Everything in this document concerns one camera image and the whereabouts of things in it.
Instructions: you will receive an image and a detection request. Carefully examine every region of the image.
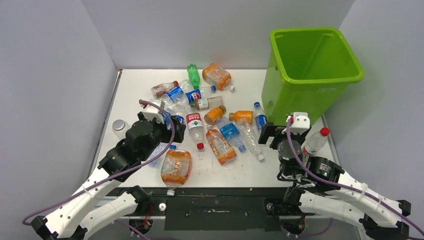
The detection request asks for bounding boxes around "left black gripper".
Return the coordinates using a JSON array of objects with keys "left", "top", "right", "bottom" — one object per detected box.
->
[{"left": 138, "top": 111, "right": 185, "bottom": 162}]

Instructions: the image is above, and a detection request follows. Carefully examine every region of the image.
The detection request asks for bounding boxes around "red label water bottle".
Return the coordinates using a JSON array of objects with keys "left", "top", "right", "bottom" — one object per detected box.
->
[{"left": 186, "top": 112, "right": 205, "bottom": 150}]

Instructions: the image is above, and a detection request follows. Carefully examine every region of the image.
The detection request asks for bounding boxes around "red cap clear bottle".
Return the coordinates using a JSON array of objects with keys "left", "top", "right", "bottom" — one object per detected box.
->
[{"left": 302, "top": 127, "right": 331, "bottom": 156}]

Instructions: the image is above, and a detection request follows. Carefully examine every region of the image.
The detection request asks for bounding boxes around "clear jar silver lid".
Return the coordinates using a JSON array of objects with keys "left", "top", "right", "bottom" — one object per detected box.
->
[{"left": 112, "top": 119, "right": 131, "bottom": 140}]

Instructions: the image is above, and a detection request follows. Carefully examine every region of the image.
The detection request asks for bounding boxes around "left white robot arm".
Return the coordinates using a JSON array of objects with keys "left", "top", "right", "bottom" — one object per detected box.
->
[{"left": 30, "top": 111, "right": 186, "bottom": 240}]

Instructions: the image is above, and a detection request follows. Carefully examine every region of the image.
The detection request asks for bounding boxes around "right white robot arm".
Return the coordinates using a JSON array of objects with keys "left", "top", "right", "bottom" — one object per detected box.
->
[{"left": 258, "top": 122, "right": 411, "bottom": 240}]

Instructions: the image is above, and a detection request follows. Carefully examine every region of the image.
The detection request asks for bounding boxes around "green plastic bin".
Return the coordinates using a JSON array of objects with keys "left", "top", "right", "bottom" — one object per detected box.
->
[{"left": 261, "top": 27, "right": 365, "bottom": 125}]

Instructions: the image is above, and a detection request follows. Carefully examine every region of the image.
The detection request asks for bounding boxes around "blue label water bottle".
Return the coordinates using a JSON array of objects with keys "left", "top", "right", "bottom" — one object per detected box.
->
[{"left": 253, "top": 101, "right": 268, "bottom": 134}]

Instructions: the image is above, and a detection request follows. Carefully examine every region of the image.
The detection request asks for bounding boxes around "clear bottle white cap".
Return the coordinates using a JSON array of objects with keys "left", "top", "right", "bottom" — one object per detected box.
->
[{"left": 235, "top": 118, "right": 265, "bottom": 162}]

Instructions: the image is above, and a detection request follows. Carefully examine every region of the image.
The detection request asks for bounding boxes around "pepsi bottle left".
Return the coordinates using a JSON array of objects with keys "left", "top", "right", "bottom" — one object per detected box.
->
[{"left": 172, "top": 105, "right": 186, "bottom": 124}]

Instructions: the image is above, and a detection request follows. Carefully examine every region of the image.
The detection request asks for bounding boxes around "orange juice bottle lying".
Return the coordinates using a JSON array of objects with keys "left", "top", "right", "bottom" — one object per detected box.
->
[{"left": 228, "top": 110, "right": 253, "bottom": 124}]

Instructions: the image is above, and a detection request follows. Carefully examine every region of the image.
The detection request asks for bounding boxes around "blue label crushed bottle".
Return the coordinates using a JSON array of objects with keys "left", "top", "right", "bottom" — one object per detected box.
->
[{"left": 160, "top": 79, "right": 194, "bottom": 106}]

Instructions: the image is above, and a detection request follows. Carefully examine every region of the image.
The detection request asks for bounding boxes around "crushed red label bottle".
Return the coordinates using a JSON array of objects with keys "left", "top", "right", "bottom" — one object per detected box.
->
[{"left": 151, "top": 81, "right": 179, "bottom": 99}]

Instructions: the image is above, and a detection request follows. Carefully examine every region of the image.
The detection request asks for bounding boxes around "light blue label bottle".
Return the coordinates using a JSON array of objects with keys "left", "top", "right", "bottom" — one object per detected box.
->
[{"left": 216, "top": 116, "right": 247, "bottom": 153}]

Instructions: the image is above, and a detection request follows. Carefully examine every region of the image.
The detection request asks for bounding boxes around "pepsi bottle blue cap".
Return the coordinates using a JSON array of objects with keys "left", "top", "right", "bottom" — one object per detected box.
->
[{"left": 184, "top": 85, "right": 217, "bottom": 105}]

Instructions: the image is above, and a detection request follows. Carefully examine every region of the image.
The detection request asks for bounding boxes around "small orange juice bottle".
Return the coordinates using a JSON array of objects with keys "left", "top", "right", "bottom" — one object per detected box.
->
[{"left": 204, "top": 105, "right": 226, "bottom": 126}]

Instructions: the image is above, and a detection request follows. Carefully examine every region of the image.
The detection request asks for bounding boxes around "green soda bottle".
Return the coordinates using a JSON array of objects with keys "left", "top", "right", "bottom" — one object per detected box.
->
[{"left": 186, "top": 63, "right": 200, "bottom": 89}]

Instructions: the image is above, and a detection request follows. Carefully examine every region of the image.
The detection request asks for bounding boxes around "large orange tea bottle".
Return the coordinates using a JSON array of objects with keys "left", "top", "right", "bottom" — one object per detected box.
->
[{"left": 202, "top": 63, "right": 236, "bottom": 92}]

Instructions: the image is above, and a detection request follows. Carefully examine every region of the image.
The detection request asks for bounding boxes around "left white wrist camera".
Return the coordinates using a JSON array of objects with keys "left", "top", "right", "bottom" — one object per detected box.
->
[{"left": 139, "top": 98, "right": 165, "bottom": 124}]

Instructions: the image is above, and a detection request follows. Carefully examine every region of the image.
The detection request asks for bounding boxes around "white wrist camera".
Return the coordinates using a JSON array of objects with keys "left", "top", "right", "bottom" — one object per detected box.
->
[
  {"left": 139, "top": 98, "right": 165, "bottom": 124},
  {"left": 286, "top": 112, "right": 311, "bottom": 134}
]

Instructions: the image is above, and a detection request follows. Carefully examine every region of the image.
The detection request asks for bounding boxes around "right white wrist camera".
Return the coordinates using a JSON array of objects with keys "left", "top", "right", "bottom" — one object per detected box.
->
[{"left": 286, "top": 112, "right": 311, "bottom": 134}]

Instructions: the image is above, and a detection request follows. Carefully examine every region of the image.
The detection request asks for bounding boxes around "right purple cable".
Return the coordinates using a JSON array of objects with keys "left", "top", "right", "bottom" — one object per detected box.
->
[{"left": 286, "top": 117, "right": 424, "bottom": 238}]

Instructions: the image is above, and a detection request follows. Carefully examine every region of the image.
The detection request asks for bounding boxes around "purple cable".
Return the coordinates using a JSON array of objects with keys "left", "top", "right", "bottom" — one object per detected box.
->
[
  {"left": 22, "top": 99, "right": 176, "bottom": 227},
  {"left": 286, "top": 117, "right": 424, "bottom": 238}
]

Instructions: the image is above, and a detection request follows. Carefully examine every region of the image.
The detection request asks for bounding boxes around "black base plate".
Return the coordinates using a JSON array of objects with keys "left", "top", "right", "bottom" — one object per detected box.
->
[{"left": 128, "top": 187, "right": 304, "bottom": 231}]

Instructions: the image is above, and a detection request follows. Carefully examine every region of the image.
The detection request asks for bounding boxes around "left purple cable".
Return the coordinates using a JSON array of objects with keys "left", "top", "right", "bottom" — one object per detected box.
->
[{"left": 22, "top": 99, "right": 176, "bottom": 227}]

